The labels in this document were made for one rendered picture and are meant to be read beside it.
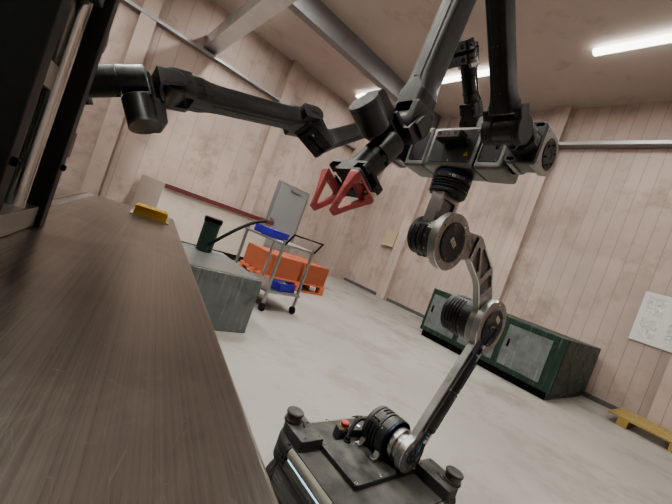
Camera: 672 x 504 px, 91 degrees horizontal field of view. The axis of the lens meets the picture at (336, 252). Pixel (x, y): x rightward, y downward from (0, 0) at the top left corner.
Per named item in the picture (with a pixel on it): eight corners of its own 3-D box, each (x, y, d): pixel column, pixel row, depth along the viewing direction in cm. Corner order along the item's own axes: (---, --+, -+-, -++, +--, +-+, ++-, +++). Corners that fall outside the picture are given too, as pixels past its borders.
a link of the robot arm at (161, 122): (170, 95, 75) (185, 71, 69) (183, 142, 75) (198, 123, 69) (108, 83, 67) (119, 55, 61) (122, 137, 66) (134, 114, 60)
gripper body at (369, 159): (362, 167, 55) (389, 140, 57) (326, 165, 63) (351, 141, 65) (377, 198, 58) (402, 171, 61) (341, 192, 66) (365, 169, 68)
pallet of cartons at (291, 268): (257, 284, 510) (268, 253, 509) (234, 266, 588) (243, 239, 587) (326, 298, 600) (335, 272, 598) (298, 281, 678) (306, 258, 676)
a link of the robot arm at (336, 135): (306, 165, 101) (328, 150, 94) (285, 123, 99) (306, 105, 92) (376, 139, 133) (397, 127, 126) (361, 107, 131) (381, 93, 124)
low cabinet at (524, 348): (583, 397, 545) (601, 349, 543) (545, 402, 422) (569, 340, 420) (467, 341, 705) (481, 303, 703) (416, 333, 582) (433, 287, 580)
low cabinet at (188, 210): (217, 240, 879) (229, 205, 877) (258, 267, 680) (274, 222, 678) (127, 215, 744) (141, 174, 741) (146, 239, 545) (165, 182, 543)
